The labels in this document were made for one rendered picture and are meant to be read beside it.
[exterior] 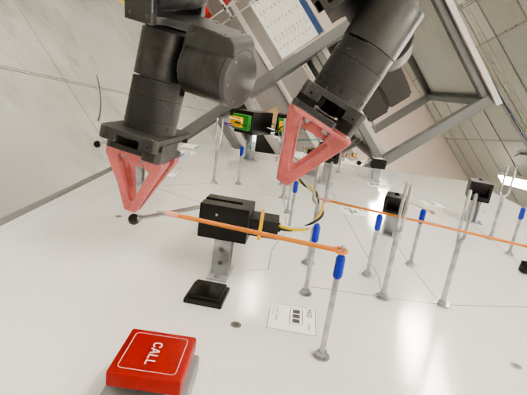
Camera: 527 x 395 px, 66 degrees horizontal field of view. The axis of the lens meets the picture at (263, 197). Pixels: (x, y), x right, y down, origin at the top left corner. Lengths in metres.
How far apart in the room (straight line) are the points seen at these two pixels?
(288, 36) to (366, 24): 7.82
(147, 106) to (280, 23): 7.88
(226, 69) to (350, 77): 0.12
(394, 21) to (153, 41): 0.23
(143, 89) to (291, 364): 0.30
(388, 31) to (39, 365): 0.40
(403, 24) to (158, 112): 0.25
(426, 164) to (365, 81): 7.94
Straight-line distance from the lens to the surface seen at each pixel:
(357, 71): 0.41
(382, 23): 0.42
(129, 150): 0.46
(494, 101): 1.56
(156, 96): 0.45
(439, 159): 8.40
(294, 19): 8.30
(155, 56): 0.45
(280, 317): 0.43
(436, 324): 0.50
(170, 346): 0.32
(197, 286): 0.45
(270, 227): 0.46
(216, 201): 0.46
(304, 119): 0.39
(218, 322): 0.41
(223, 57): 0.40
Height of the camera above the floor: 1.28
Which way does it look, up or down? 11 degrees down
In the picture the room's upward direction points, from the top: 59 degrees clockwise
